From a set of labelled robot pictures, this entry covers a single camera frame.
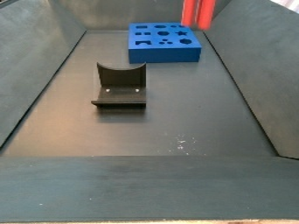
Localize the black curved holder stand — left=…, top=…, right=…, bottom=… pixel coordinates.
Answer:
left=91, top=64, right=146, bottom=107

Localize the red three prong object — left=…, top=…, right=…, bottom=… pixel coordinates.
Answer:
left=182, top=0, right=217, bottom=30

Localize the blue foam shape board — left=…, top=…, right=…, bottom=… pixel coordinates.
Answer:
left=129, top=23, right=202, bottom=64

